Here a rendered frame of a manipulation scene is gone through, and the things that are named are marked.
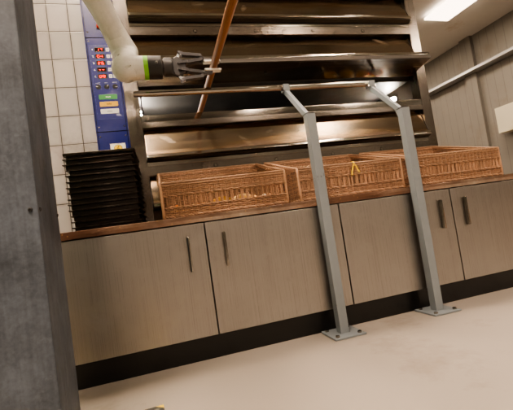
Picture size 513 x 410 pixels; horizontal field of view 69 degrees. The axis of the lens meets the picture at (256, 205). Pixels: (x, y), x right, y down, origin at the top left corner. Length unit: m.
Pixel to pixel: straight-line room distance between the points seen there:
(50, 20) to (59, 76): 0.30
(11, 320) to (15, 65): 0.51
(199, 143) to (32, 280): 1.43
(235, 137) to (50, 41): 1.07
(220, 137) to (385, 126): 1.08
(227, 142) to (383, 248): 1.01
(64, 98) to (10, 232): 1.43
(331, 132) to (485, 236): 1.01
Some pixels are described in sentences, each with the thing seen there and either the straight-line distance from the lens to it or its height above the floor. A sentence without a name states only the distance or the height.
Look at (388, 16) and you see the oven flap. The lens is 2.85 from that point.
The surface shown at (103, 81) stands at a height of 1.36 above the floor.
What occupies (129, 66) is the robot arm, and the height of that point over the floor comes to 1.19.
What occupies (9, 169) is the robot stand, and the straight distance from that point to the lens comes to 0.89.
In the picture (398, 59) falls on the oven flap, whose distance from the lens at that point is 2.63.
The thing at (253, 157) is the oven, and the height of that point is 0.90.
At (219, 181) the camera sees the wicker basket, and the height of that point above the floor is 0.71.
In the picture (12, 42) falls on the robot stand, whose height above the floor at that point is 0.95.
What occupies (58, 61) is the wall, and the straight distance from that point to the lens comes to 2.31.
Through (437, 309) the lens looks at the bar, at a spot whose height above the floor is 0.01.
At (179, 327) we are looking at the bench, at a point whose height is 0.16.
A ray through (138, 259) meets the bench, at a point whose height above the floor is 0.44.
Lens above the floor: 0.50
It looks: 3 degrees up
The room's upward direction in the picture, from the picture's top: 8 degrees counter-clockwise
